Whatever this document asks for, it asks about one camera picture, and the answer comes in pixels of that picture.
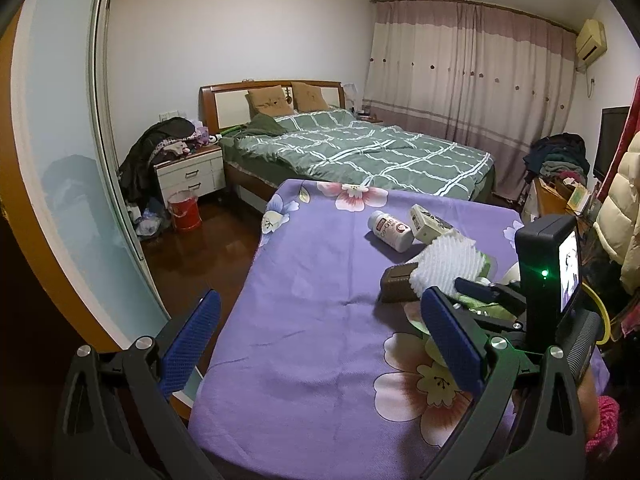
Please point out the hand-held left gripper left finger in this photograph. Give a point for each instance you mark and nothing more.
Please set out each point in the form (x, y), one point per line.
(192, 345)

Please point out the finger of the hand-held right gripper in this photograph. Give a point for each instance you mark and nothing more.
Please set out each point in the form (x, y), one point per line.
(492, 319)
(470, 286)

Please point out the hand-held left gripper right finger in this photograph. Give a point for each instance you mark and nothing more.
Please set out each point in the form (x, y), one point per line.
(450, 345)

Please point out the white foam net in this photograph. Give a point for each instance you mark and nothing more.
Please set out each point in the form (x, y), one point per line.
(442, 260)

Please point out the brown box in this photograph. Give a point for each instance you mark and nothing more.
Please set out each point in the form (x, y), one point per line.
(395, 282)

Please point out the yellow rimmed trash bin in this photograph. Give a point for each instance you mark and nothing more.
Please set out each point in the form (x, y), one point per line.
(606, 320)

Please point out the person's right forearm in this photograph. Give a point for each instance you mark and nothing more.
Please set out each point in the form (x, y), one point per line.
(605, 425)

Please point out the small cream carton box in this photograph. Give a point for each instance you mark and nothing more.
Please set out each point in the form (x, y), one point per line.
(425, 225)

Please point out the white puffer jacket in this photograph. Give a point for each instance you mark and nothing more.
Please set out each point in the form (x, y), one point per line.
(620, 210)

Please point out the white bottle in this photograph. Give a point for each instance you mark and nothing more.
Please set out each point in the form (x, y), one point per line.
(387, 230)

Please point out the heap of mixed clothes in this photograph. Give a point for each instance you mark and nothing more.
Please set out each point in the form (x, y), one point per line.
(555, 155)

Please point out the purple floral cloth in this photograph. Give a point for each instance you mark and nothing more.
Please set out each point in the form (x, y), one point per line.
(310, 310)

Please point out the red bucket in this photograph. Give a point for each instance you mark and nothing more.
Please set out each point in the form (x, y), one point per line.
(184, 212)

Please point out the pile of plastic bags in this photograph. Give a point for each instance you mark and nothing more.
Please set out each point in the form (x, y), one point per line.
(147, 220)

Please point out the black television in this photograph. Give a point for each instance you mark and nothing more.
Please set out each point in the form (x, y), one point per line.
(610, 140)

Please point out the white nightstand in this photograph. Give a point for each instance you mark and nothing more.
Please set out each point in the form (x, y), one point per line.
(190, 175)

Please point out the green checked quilt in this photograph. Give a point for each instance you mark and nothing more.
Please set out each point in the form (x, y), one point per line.
(360, 150)

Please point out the dark green bed sheet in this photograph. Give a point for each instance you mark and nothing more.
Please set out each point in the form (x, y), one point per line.
(250, 167)

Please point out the wooden bedside table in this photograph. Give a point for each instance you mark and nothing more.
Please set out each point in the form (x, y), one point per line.
(367, 116)

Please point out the pink beige curtain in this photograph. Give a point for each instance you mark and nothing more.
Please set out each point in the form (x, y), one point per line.
(450, 85)

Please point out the pile of dark clothes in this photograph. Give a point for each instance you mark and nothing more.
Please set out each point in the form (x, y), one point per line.
(150, 145)

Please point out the frosted glass sliding door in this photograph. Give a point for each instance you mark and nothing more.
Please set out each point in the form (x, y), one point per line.
(65, 160)

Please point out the dark green garment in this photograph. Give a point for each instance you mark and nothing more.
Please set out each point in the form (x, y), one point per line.
(260, 125)

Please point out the wooden bed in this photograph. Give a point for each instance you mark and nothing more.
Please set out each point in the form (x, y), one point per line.
(225, 102)

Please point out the brown pillow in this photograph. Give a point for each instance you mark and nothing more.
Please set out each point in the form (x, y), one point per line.
(270, 101)
(310, 96)

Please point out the wall air conditioner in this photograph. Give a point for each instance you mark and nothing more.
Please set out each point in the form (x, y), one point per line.
(590, 40)

